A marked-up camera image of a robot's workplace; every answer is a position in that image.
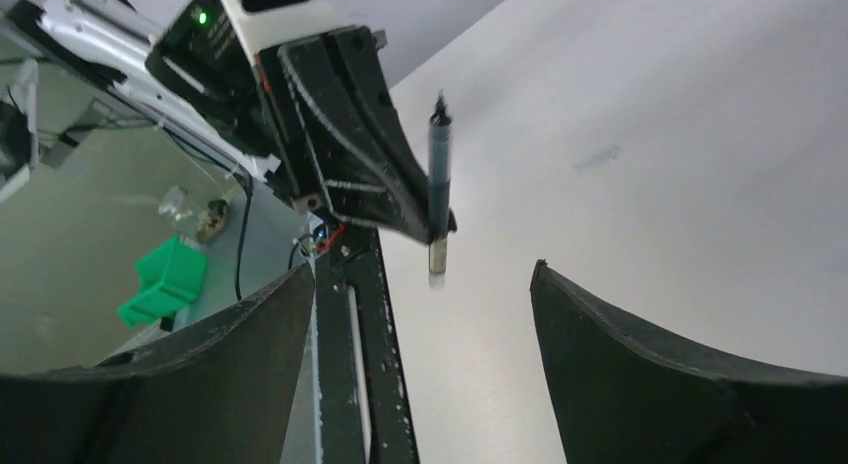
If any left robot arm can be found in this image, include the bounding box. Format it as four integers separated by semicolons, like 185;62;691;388
1;0;440;244

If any glass jar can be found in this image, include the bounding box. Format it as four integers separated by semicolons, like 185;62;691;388
158;186;229;244

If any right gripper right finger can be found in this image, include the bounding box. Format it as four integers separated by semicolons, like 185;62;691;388
530;260;847;463

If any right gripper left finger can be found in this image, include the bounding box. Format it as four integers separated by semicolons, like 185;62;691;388
1;265;314;463

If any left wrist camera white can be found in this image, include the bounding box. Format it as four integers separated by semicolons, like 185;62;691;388
220;0;345;67

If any blue black pen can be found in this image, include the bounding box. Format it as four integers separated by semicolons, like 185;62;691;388
428;91;452;289

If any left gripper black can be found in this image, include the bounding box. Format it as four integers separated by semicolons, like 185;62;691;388
145;0;435;245

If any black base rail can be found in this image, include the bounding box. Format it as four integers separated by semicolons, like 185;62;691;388
314;225;420;464

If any left camera black cable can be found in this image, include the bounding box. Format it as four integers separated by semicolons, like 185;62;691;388
233;176;256;303

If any green plastic bin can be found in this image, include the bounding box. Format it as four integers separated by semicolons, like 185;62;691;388
118;236;208;327

